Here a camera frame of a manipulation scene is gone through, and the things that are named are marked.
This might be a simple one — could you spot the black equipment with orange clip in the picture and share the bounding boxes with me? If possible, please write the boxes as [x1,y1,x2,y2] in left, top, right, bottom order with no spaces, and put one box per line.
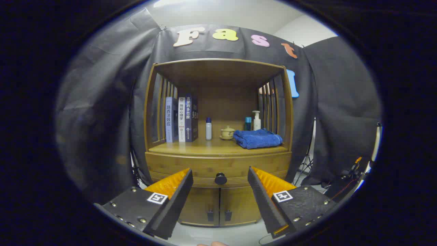
[324,156,371,202]

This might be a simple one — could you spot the black backdrop cloth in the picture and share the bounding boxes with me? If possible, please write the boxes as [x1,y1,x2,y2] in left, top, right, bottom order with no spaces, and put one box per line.
[55,7,382,205]

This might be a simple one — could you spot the white book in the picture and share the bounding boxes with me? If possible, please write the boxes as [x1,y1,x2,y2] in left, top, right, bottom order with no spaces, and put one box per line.
[178,97,186,142]

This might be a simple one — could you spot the folded blue towel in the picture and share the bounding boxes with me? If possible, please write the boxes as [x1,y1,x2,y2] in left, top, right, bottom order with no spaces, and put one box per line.
[233,128,283,150]

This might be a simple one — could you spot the black tripod stand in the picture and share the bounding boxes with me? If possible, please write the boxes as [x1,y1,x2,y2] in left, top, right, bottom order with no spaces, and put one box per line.
[294,150,316,187]

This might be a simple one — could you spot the wooden cabinet door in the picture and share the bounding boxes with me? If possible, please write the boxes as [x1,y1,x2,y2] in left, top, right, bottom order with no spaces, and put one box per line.
[220,186,262,226]
[178,186,220,227]

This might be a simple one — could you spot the wooden drawer with black knob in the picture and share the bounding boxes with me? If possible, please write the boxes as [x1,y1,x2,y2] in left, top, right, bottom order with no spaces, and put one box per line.
[145,151,292,188]

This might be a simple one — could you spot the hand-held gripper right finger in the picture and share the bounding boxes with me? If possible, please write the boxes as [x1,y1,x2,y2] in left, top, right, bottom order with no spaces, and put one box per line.
[248,166,337,239]

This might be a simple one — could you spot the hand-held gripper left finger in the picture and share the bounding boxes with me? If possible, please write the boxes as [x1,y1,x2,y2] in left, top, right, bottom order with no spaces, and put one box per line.
[94,167,194,240]

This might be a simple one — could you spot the beige lidded teacup with saucer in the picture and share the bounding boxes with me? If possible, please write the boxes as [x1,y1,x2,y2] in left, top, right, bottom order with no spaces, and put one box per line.
[220,126,236,141]

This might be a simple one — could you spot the wooden countertop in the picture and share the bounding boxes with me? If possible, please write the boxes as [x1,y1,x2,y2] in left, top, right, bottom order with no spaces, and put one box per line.
[149,137,289,156]

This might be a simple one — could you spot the dark blue book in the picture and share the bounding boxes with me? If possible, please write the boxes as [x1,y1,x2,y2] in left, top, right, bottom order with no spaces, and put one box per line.
[185,94,199,142]

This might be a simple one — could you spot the light blue book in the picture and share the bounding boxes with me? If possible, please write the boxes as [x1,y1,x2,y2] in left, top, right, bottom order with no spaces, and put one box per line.
[165,97,179,143]

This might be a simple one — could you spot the wooden cabinet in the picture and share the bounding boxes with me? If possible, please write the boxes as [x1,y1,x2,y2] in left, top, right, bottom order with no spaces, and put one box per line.
[143,58,295,228]

